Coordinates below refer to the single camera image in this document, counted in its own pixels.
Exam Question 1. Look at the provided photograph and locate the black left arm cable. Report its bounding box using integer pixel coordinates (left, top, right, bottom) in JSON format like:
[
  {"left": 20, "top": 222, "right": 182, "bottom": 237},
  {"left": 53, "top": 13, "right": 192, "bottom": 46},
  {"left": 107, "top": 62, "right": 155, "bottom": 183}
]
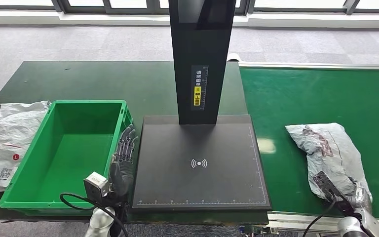
[{"left": 59, "top": 193, "right": 130, "bottom": 237}]

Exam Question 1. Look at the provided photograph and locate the black yellow ruler label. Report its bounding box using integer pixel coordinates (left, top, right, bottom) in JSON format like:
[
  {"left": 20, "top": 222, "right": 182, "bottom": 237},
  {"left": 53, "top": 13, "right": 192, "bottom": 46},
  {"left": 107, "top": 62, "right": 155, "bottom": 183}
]
[{"left": 191, "top": 65, "right": 209, "bottom": 111}]

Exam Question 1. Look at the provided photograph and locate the dark window frame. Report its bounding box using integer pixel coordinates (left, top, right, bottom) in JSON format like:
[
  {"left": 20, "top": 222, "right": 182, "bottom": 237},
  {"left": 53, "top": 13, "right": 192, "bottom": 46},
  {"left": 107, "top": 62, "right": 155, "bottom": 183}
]
[{"left": 0, "top": 0, "right": 379, "bottom": 16}]

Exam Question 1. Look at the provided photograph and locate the black inbound scanner machine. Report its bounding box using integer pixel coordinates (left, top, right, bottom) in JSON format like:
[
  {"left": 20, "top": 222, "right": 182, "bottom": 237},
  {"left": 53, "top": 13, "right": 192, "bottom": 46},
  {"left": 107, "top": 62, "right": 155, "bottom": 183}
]
[{"left": 131, "top": 0, "right": 272, "bottom": 212}]

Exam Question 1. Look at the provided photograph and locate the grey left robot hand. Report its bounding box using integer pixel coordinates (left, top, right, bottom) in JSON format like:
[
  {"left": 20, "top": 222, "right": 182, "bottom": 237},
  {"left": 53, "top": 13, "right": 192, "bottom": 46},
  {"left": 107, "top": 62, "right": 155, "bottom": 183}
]
[{"left": 108, "top": 124, "right": 140, "bottom": 198}]

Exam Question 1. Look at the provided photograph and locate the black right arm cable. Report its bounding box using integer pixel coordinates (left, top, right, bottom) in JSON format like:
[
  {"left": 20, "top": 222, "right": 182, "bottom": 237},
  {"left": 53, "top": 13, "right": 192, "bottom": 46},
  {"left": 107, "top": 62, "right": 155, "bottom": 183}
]
[{"left": 302, "top": 193, "right": 338, "bottom": 237}]

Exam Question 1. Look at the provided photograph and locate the green plastic crate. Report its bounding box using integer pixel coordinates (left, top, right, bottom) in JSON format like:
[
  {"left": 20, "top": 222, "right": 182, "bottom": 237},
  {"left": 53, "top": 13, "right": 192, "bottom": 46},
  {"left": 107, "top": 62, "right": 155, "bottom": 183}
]
[{"left": 0, "top": 99, "right": 134, "bottom": 217}]

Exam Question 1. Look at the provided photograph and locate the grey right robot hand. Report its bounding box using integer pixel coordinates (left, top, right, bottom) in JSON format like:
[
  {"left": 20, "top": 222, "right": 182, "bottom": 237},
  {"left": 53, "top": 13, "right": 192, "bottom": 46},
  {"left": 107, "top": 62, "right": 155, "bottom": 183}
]
[{"left": 348, "top": 184, "right": 374, "bottom": 216}]

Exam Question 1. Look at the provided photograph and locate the green conveyor belt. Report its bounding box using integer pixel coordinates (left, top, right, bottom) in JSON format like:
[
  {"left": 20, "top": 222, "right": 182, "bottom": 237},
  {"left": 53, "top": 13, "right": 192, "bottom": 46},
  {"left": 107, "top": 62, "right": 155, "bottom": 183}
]
[{"left": 239, "top": 67, "right": 379, "bottom": 220}]

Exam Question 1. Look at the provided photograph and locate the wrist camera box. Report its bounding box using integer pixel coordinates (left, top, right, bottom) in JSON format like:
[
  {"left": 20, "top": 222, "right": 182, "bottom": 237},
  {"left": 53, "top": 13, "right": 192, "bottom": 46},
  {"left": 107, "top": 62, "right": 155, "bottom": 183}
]
[
  {"left": 313, "top": 171, "right": 341, "bottom": 201},
  {"left": 83, "top": 171, "right": 111, "bottom": 199}
]

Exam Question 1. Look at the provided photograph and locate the white bag with red print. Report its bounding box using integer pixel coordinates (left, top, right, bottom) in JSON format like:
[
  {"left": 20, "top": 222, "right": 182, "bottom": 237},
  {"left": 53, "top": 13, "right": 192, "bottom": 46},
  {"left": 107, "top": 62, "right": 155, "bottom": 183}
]
[{"left": 0, "top": 100, "right": 51, "bottom": 193}]

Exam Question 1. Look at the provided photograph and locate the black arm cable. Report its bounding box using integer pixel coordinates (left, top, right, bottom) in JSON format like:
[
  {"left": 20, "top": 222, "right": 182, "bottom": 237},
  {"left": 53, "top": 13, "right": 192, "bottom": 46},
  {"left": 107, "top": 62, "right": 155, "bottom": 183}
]
[
  {"left": 59, "top": 193, "right": 130, "bottom": 237},
  {"left": 302, "top": 193, "right": 338, "bottom": 237}
]

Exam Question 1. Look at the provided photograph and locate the white window sill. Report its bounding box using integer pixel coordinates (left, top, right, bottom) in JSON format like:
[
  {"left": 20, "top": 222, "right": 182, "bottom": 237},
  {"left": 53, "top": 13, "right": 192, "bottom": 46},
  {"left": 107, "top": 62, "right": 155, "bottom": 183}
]
[{"left": 0, "top": 9, "right": 379, "bottom": 30}]

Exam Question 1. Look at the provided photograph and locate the aluminium conveyor frame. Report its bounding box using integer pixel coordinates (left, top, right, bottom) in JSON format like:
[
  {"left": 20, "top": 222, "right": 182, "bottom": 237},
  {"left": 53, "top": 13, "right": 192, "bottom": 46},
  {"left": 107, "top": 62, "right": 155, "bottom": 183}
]
[{"left": 235, "top": 61, "right": 379, "bottom": 237}]

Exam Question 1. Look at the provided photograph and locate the grey parcel bag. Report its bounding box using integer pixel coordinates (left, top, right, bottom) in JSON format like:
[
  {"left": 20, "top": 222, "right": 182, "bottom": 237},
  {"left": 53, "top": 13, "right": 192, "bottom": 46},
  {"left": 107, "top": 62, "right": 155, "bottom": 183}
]
[{"left": 285, "top": 122, "right": 373, "bottom": 205}]

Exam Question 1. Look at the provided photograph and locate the dark green table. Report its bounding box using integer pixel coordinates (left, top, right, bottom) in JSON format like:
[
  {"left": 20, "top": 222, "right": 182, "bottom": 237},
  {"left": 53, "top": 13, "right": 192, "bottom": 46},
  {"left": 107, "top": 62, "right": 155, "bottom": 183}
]
[{"left": 0, "top": 60, "right": 270, "bottom": 226}]

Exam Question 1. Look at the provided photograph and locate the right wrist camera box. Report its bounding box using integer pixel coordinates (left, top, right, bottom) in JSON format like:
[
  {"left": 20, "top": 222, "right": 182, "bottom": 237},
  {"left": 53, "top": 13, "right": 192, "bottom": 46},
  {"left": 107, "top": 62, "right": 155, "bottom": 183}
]
[{"left": 313, "top": 171, "right": 341, "bottom": 201}]

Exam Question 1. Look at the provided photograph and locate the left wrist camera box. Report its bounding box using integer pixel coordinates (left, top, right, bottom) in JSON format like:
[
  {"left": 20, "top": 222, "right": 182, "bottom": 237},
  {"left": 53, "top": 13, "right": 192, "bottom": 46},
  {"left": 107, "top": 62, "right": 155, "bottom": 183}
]
[{"left": 83, "top": 171, "right": 111, "bottom": 199}]

